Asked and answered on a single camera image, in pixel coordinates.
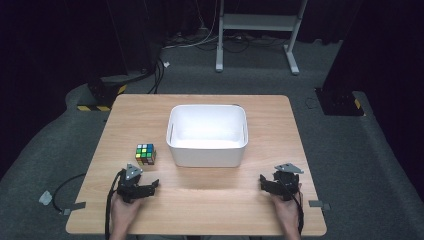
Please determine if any black square base plate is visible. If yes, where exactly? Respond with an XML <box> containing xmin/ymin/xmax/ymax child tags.
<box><xmin>314</xmin><ymin>87</ymin><xmax>367</xmax><ymax>117</ymax></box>

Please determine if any crumpled grey tape piece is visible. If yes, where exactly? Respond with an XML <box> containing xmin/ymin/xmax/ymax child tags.
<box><xmin>38</xmin><ymin>190</ymin><xmax>54</xmax><ymax>206</ymax></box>

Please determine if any person's right hand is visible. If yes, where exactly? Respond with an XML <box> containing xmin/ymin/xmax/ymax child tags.
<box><xmin>269</xmin><ymin>183</ymin><xmax>304</xmax><ymax>232</ymax></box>

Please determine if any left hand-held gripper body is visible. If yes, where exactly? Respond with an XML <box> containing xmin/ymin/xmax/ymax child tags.
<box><xmin>116</xmin><ymin>163</ymin><xmax>147</xmax><ymax>204</ymax></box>

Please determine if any thin black floor cable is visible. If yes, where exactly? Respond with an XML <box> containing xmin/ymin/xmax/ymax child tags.
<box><xmin>51</xmin><ymin>172</ymin><xmax>87</xmax><ymax>214</ymax></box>

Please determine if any white plastic storage bin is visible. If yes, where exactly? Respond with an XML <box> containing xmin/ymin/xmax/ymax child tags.
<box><xmin>165</xmin><ymin>104</ymin><xmax>250</xmax><ymax>169</ymax></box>

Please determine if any multicoloured puzzle cube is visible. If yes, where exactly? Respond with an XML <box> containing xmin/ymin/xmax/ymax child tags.
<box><xmin>134</xmin><ymin>143</ymin><xmax>158</xmax><ymax>166</ymax></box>

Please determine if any person's left hand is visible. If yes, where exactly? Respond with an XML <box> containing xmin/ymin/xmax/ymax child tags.
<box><xmin>109</xmin><ymin>191</ymin><xmax>144</xmax><ymax>232</ymax></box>

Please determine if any short grey tape strip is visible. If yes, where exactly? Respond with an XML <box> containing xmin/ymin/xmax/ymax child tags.
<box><xmin>308</xmin><ymin>199</ymin><xmax>332</xmax><ymax>211</ymax></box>

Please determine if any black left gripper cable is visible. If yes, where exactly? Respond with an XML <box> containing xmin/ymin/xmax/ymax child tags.
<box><xmin>104</xmin><ymin>169</ymin><xmax>127</xmax><ymax>240</ymax></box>

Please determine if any pair of black cables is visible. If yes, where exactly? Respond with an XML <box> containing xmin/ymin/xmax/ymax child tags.
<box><xmin>147</xmin><ymin>57</ymin><xmax>166</xmax><ymax>95</ymax></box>

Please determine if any long grey tape strip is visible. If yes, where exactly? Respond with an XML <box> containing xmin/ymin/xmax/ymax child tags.
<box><xmin>61</xmin><ymin>201</ymin><xmax>87</xmax><ymax>216</ymax></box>

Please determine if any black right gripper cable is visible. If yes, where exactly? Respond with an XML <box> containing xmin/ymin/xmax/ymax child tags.
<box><xmin>278</xmin><ymin>173</ymin><xmax>305</xmax><ymax>236</ymax></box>

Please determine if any black base with yellow stripes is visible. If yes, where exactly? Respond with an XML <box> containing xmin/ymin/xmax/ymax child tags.
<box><xmin>76</xmin><ymin>77</ymin><xmax>129</xmax><ymax>113</ymax></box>

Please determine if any white metal stand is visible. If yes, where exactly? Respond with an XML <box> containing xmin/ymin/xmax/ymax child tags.
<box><xmin>214</xmin><ymin>0</ymin><xmax>309</xmax><ymax>76</ymax></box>

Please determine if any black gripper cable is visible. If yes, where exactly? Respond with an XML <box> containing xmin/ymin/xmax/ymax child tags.
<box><xmin>278</xmin><ymin>173</ymin><xmax>305</xmax><ymax>236</ymax></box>
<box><xmin>104</xmin><ymin>169</ymin><xmax>127</xmax><ymax>240</ymax></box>

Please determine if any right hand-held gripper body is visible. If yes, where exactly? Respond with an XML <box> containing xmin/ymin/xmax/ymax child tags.
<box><xmin>273</xmin><ymin>162</ymin><xmax>305</xmax><ymax>202</ymax></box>

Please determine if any bundle of floor cables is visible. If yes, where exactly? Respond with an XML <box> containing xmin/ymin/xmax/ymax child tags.
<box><xmin>162</xmin><ymin>28</ymin><xmax>288</xmax><ymax>54</ymax></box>

